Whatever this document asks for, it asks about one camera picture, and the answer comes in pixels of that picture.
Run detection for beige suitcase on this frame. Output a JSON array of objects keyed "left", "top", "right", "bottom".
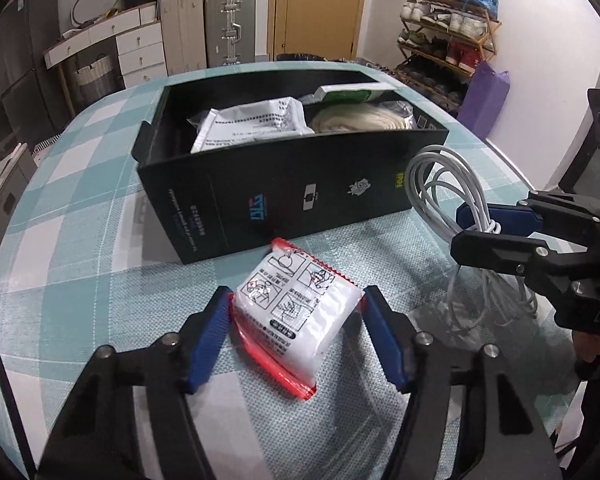
[{"left": 159, "top": 0, "right": 207, "bottom": 79}]

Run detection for black cardboard box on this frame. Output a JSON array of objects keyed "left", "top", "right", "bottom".
[{"left": 132, "top": 69, "right": 451, "bottom": 265}]

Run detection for grey side cabinet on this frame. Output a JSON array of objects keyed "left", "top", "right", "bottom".
[{"left": 0, "top": 130, "right": 37, "bottom": 233}]

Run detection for wooden shoe rack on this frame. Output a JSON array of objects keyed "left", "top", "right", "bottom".
[{"left": 394, "top": 0, "right": 502, "bottom": 112}]

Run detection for woven laundry basket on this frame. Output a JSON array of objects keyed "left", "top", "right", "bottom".
[{"left": 74, "top": 54, "right": 124, "bottom": 107}]

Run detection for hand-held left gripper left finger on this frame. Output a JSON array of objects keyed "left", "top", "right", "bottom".
[{"left": 37, "top": 286, "right": 233, "bottom": 480}]

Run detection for green white packet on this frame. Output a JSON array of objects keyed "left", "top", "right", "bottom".
[{"left": 313, "top": 83, "right": 397, "bottom": 108}]

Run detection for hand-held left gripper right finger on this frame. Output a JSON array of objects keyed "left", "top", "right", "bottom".
[{"left": 362, "top": 285, "right": 563, "bottom": 480}]

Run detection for white cable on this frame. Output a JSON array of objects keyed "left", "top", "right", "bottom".
[{"left": 404, "top": 145, "right": 539, "bottom": 332}]

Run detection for person's right hand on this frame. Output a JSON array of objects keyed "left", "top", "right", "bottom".
[{"left": 575, "top": 332, "right": 600, "bottom": 367}]

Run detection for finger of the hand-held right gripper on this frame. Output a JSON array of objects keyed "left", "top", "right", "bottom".
[
  {"left": 450, "top": 230, "right": 587, "bottom": 281},
  {"left": 455, "top": 191, "right": 600, "bottom": 237}
]

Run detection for white drawer dresser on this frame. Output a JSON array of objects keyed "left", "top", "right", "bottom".
[{"left": 43, "top": 7, "right": 169, "bottom": 92}]

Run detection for silver suitcase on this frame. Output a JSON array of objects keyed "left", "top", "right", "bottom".
[{"left": 204, "top": 0, "right": 257, "bottom": 68}]

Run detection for white printed pouch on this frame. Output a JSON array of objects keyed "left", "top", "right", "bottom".
[{"left": 189, "top": 97, "right": 315, "bottom": 155}]

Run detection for cream rope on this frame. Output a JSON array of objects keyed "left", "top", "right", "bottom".
[{"left": 309, "top": 101, "right": 417, "bottom": 136}]

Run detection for purple bag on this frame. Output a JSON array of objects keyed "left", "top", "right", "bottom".
[{"left": 457, "top": 60, "right": 511, "bottom": 142}]

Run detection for red white packet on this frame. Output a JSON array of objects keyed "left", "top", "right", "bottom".
[{"left": 228, "top": 238, "right": 369, "bottom": 402}]

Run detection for wooden door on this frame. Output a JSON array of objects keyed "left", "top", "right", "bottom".
[{"left": 267, "top": 0, "right": 372, "bottom": 62}]

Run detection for dark grey wardrobe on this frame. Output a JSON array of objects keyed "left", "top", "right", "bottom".
[{"left": 0, "top": 0, "right": 77, "bottom": 162}]

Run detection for dark shoes on floor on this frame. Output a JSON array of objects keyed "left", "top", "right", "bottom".
[{"left": 275, "top": 52, "right": 362, "bottom": 64}]

